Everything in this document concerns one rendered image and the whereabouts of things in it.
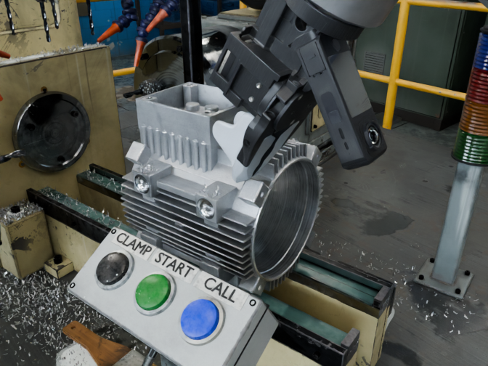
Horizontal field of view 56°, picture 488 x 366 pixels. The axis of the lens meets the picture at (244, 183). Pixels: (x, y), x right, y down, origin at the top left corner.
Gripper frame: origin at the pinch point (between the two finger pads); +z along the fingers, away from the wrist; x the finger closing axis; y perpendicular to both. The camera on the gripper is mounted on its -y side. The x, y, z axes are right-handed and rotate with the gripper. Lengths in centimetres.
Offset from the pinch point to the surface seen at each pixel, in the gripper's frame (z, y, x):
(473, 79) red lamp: -11.9, -9.0, -33.9
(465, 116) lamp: -7.2, -11.6, -33.8
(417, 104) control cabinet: 119, 22, -336
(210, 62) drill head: 11.8, 26.8, -27.8
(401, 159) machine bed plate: 30, -8, -81
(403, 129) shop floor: 137, 16, -321
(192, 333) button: -2.1, -9.0, 18.3
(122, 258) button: 1.8, 0.1, 16.3
